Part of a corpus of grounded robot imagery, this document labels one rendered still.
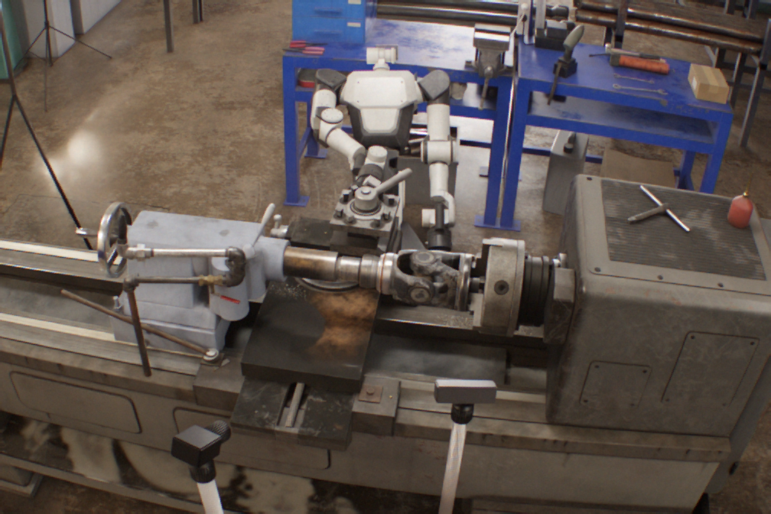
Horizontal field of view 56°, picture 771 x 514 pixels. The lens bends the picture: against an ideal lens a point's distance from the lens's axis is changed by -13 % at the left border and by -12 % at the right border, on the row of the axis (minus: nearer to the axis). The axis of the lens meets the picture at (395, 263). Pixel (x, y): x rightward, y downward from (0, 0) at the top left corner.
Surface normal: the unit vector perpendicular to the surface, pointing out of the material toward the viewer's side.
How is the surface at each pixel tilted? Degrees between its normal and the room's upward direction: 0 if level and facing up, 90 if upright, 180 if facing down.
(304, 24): 90
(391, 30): 0
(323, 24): 90
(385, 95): 46
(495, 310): 77
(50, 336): 0
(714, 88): 90
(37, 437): 0
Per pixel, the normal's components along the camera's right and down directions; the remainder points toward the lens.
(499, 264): -0.02, -0.44
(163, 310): -0.11, 0.18
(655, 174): -0.06, -0.78
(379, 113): -0.04, -0.08
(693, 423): -0.14, 0.63
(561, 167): -0.35, 0.59
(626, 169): 0.19, -0.73
